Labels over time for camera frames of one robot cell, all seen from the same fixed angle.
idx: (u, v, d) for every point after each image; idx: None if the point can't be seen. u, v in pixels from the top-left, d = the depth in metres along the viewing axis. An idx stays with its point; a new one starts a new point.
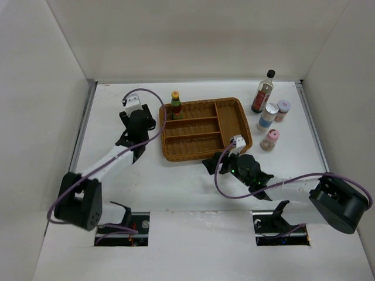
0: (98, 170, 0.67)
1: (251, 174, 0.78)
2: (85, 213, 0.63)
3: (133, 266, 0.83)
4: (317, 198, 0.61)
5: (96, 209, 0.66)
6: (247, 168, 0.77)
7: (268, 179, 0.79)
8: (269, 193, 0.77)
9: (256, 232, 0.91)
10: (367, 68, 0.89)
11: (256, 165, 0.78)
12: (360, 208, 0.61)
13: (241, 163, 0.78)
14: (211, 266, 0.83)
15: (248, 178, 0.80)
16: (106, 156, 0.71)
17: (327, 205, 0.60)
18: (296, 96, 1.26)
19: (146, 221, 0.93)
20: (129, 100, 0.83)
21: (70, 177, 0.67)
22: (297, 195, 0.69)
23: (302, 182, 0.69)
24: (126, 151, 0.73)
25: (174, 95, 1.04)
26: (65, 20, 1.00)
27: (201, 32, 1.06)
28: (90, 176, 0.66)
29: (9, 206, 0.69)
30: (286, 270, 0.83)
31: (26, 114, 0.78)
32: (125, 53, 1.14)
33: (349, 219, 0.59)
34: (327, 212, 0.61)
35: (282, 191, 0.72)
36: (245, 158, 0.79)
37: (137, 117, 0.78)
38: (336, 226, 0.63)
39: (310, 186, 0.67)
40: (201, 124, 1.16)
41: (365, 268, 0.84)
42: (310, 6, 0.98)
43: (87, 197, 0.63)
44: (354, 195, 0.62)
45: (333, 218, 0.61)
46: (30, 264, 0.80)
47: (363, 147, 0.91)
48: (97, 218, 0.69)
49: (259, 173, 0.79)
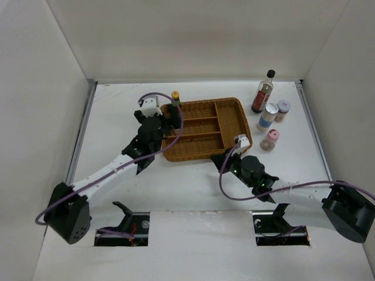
0: (92, 184, 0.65)
1: (256, 177, 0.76)
2: (70, 228, 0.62)
3: (133, 267, 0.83)
4: (329, 208, 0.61)
5: (81, 225, 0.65)
6: (252, 171, 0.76)
7: (272, 181, 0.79)
8: (273, 196, 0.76)
9: (256, 232, 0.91)
10: (367, 69, 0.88)
11: (261, 167, 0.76)
12: (370, 218, 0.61)
13: (245, 165, 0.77)
14: (211, 265, 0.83)
15: (253, 180, 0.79)
16: (106, 169, 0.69)
17: (341, 215, 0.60)
18: (296, 95, 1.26)
19: (146, 221, 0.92)
20: (146, 102, 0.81)
21: (64, 189, 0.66)
22: (306, 201, 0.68)
23: (312, 189, 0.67)
24: (129, 164, 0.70)
25: (174, 95, 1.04)
26: (65, 20, 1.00)
27: (201, 32, 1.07)
28: (81, 192, 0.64)
29: (9, 206, 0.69)
30: (286, 270, 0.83)
31: (26, 113, 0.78)
32: (126, 53, 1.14)
33: (360, 229, 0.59)
34: (337, 222, 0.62)
35: (289, 196, 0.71)
36: (249, 160, 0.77)
37: (148, 127, 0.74)
38: (345, 235, 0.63)
39: (320, 194, 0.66)
40: (202, 124, 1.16)
41: (365, 268, 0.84)
42: (310, 6, 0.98)
43: (72, 213, 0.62)
44: (365, 204, 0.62)
45: (344, 228, 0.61)
46: (30, 265, 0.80)
47: (363, 147, 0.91)
48: (82, 232, 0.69)
49: (263, 175, 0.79)
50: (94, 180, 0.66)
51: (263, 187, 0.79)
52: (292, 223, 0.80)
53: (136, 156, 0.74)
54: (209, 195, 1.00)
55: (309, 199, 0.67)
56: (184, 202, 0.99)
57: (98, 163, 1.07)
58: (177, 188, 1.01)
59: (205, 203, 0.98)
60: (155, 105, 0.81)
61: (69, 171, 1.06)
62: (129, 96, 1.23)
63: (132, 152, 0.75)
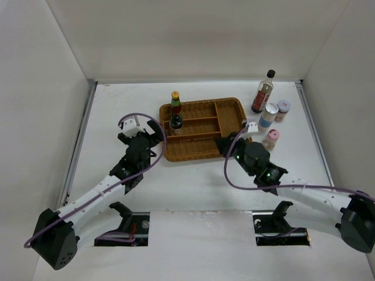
0: (78, 210, 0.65)
1: (261, 165, 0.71)
2: (55, 254, 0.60)
3: (133, 267, 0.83)
4: (347, 219, 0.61)
5: (67, 249, 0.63)
6: (256, 158, 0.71)
7: (278, 171, 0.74)
8: (279, 191, 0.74)
9: (256, 232, 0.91)
10: (367, 69, 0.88)
11: (266, 155, 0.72)
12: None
13: (250, 151, 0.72)
14: (210, 265, 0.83)
15: (256, 169, 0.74)
16: (91, 193, 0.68)
17: (358, 228, 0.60)
18: (296, 96, 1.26)
19: (146, 221, 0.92)
20: (125, 124, 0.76)
21: (47, 216, 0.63)
22: (319, 205, 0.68)
23: (329, 195, 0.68)
24: (116, 186, 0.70)
25: (174, 95, 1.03)
26: (65, 20, 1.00)
27: (201, 32, 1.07)
28: (66, 218, 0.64)
29: (9, 206, 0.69)
30: (286, 270, 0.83)
31: (26, 113, 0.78)
32: (126, 53, 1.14)
33: (372, 242, 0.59)
34: (351, 232, 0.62)
35: (300, 196, 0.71)
36: (255, 147, 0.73)
37: (136, 146, 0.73)
38: (353, 243, 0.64)
39: (337, 201, 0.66)
40: (202, 124, 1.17)
41: (365, 268, 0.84)
42: (309, 5, 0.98)
43: (57, 240, 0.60)
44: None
45: (356, 238, 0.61)
46: (30, 265, 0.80)
47: (363, 147, 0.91)
48: (70, 256, 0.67)
49: (267, 164, 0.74)
50: (78, 206, 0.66)
51: (268, 177, 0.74)
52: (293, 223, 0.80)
53: (124, 176, 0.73)
54: (209, 195, 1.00)
55: (324, 205, 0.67)
56: (184, 202, 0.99)
57: (98, 163, 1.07)
58: (177, 188, 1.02)
59: (205, 203, 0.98)
60: (135, 124, 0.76)
61: (69, 170, 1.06)
62: (129, 96, 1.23)
63: (119, 172, 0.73)
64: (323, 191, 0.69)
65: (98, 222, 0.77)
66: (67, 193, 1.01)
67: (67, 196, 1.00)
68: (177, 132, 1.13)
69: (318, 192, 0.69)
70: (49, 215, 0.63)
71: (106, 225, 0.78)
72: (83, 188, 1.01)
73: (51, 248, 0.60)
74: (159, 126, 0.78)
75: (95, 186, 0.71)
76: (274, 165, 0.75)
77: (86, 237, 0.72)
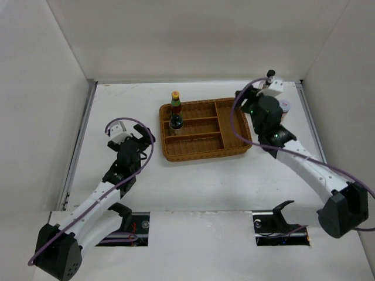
0: (77, 219, 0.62)
1: (269, 120, 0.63)
2: (61, 267, 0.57)
3: (132, 267, 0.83)
4: (336, 201, 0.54)
5: (73, 260, 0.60)
6: (266, 111, 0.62)
7: (286, 137, 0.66)
8: (279, 154, 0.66)
9: (256, 232, 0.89)
10: (367, 69, 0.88)
11: (279, 112, 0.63)
12: (357, 224, 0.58)
13: (263, 102, 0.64)
14: (210, 265, 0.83)
15: (262, 125, 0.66)
16: (88, 202, 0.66)
17: (340, 211, 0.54)
18: (296, 96, 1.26)
19: (146, 221, 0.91)
20: (112, 130, 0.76)
21: (47, 230, 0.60)
22: (312, 179, 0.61)
23: (326, 174, 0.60)
24: (111, 192, 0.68)
25: (174, 95, 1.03)
26: (66, 20, 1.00)
27: (201, 32, 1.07)
28: (67, 230, 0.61)
29: (9, 206, 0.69)
30: (286, 270, 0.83)
31: (26, 113, 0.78)
32: (126, 53, 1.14)
33: (343, 230, 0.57)
34: (330, 213, 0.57)
35: (299, 165, 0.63)
36: (270, 101, 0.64)
37: (126, 150, 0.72)
38: (323, 222, 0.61)
39: (332, 181, 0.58)
40: (202, 124, 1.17)
41: (365, 268, 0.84)
42: (309, 5, 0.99)
43: (62, 253, 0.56)
44: (362, 213, 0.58)
45: (330, 219, 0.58)
46: (30, 265, 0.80)
47: (362, 147, 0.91)
48: (76, 266, 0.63)
49: (277, 123, 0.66)
50: (77, 216, 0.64)
51: (273, 137, 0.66)
52: (288, 219, 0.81)
53: (117, 181, 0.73)
54: (209, 195, 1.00)
55: (317, 181, 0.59)
56: (183, 202, 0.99)
57: (98, 163, 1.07)
58: (177, 188, 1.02)
59: (205, 203, 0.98)
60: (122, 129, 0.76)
61: (69, 171, 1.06)
62: (129, 96, 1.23)
63: (112, 178, 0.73)
64: (323, 167, 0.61)
65: (98, 226, 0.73)
66: (67, 193, 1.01)
67: (67, 196, 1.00)
68: (177, 132, 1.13)
69: (319, 168, 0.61)
70: (49, 229, 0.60)
71: (107, 228, 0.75)
72: (83, 188, 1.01)
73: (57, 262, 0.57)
74: (146, 130, 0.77)
75: (91, 195, 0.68)
76: (284, 129, 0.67)
77: (89, 244, 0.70)
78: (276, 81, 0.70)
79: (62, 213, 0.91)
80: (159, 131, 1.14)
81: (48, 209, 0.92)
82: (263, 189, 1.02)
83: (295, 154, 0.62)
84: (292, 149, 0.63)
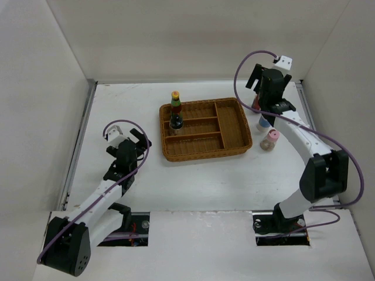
0: (85, 212, 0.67)
1: (270, 88, 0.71)
2: (74, 256, 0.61)
3: (132, 267, 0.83)
4: (314, 163, 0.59)
5: (84, 252, 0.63)
6: (268, 78, 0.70)
7: (287, 108, 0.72)
8: (276, 122, 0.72)
9: (256, 232, 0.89)
10: (367, 68, 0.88)
11: (281, 81, 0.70)
12: (334, 192, 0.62)
13: (266, 72, 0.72)
14: (210, 265, 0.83)
15: (265, 93, 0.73)
16: (94, 196, 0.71)
17: (316, 172, 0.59)
18: (296, 96, 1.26)
19: (146, 221, 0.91)
20: (110, 134, 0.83)
21: (57, 223, 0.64)
22: (300, 144, 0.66)
23: (314, 141, 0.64)
24: (114, 187, 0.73)
25: (174, 95, 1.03)
26: (65, 20, 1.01)
27: (201, 31, 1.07)
28: (77, 220, 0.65)
29: (10, 206, 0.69)
30: (285, 270, 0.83)
31: (26, 113, 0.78)
32: (126, 53, 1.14)
33: (319, 194, 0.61)
34: (310, 175, 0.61)
35: (291, 132, 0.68)
36: (275, 72, 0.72)
37: (123, 150, 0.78)
38: (304, 187, 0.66)
39: (317, 148, 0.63)
40: (202, 124, 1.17)
41: (365, 268, 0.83)
42: (309, 5, 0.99)
43: (75, 241, 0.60)
44: (341, 182, 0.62)
45: (309, 182, 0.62)
46: (30, 265, 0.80)
47: (362, 147, 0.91)
48: (86, 261, 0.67)
49: (279, 93, 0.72)
50: (85, 209, 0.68)
51: (274, 105, 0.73)
52: (286, 213, 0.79)
53: (118, 178, 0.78)
54: (209, 195, 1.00)
55: (304, 146, 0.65)
56: (183, 202, 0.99)
57: (98, 163, 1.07)
58: (177, 188, 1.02)
59: (205, 203, 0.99)
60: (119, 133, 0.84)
61: (69, 171, 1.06)
62: (129, 96, 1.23)
63: (113, 176, 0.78)
64: (313, 136, 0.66)
65: (102, 222, 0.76)
66: (67, 193, 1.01)
67: (67, 196, 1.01)
68: (177, 132, 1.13)
69: (308, 136, 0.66)
70: (60, 220, 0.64)
71: (110, 225, 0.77)
72: (83, 189, 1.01)
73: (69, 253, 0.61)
74: (142, 134, 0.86)
75: (95, 191, 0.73)
76: (286, 101, 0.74)
77: (95, 240, 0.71)
78: (285, 60, 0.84)
79: (62, 213, 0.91)
80: (159, 131, 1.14)
81: (48, 208, 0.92)
82: (263, 189, 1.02)
83: (290, 121, 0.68)
84: (288, 117, 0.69)
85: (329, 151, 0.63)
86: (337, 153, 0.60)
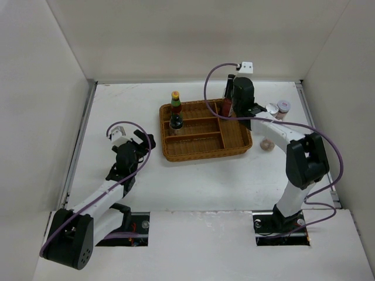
0: (89, 205, 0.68)
1: (242, 96, 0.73)
2: (77, 249, 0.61)
3: (132, 267, 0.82)
4: (293, 147, 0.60)
5: (87, 245, 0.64)
6: (239, 86, 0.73)
7: (259, 110, 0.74)
8: (252, 124, 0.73)
9: (256, 232, 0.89)
10: (365, 68, 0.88)
11: (251, 88, 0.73)
12: (320, 173, 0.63)
13: (237, 81, 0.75)
14: (210, 265, 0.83)
15: (238, 102, 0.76)
16: (98, 192, 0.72)
17: (296, 157, 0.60)
18: (296, 96, 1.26)
19: (146, 221, 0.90)
20: (112, 135, 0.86)
21: (62, 214, 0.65)
22: (278, 138, 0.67)
23: (287, 130, 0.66)
24: (116, 185, 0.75)
25: (174, 95, 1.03)
26: (66, 21, 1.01)
27: (201, 32, 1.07)
28: (82, 212, 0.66)
29: (10, 205, 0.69)
30: (286, 270, 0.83)
31: (26, 115, 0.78)
32: (125, 52, 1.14)
33: (306, 178, 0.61)
34: (292, 163, 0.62)
35: (266, 128, 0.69)
36: (245, 81, 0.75)
37: (123, 151, 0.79)
38: (290, 176, 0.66)
39: (295, 135, 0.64)
40: (202, 125, 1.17)
41: (365, 268, 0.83)
42: (309, 5, 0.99)
43: (79, 232, 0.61)
44: (323, 163, 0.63)
45: (293, 169, 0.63)
46: (30, 265, 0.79)
47: (361, 147, 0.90)
48: (88, 255, 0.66)
49: (251, 100, 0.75)
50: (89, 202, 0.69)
51: (248, 110, 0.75)
52: (284, 212, 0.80)
53: (119, 180, 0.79)
54: (208, 195, 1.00)
55: (280, 136, 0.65)
56: (183, 202, 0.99)
57: (98, 163, 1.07)
58: (176, 188, 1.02)
59: (206, 203, 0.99)
60: (122, 134, 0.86)
61: (69, 170, 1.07)
62: (129, 96, 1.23)
63: (113, 178, 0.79)
64: (286, 126, 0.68)
65: (104, 219, 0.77)
66: (67, 193, 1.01)
67: (67, 196, 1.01)
68: (177, 132, 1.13)
69: (282, 127, 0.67)
70: (64, 212, 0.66)
71: (111, 223, 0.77)
72: (82, 189, 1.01)
73: (72, 244, 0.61)
74: (145, 136, 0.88)
75: (99, 188, 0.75)
76: (259, 106, 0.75)
77: (98, 235, 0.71)
78: (246, 64, 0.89)
79: None
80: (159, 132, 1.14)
81: (48, 208, 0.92)
82: (263, 189, 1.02)
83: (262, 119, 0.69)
84: (261, 117, 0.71)
85: (303, 136, 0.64)
86: (312, 136, 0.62)
